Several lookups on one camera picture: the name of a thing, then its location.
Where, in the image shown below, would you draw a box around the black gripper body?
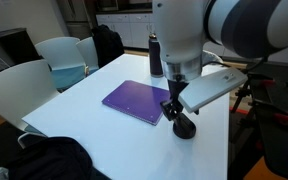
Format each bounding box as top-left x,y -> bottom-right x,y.
166,78 -> 190,103

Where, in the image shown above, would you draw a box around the dark purple metal bottle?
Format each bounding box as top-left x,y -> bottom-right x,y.
147,33 -> 165,79

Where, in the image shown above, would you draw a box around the purple spiral notebook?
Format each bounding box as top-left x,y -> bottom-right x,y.
101,79 -> 172,127

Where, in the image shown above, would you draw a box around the trash bin with white liner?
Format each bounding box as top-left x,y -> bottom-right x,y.
201,49 -> 225,69

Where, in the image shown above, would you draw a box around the white kitchen cabinets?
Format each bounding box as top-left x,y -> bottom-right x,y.
95,12 -> 288,65

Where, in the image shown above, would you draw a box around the black jacket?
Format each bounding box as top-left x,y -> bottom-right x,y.
90,23 -> 126,70

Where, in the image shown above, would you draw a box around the teal seat chair holding jacket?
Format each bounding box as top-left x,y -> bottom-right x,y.
75,36 -> 100,76

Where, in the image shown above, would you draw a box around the teal seat white back chair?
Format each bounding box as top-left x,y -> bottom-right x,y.
34,36 -> 87,92

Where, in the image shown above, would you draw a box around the stainless steel refrigerator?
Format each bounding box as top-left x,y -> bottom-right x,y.
56,0 -> 95,40

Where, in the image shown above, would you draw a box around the black backpack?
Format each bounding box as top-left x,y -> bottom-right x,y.
6,136 -> 94,180

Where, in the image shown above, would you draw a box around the all white plastic chair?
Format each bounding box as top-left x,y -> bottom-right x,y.
0,59 -> 61,150

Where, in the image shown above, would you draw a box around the red handled black clamp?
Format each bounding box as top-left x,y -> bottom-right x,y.
252,99 -> 288,124
229,105 -> 252,116
245,73 -> 277,89

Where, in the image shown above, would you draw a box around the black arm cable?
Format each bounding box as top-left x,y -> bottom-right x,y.
202,54 -> 269,74

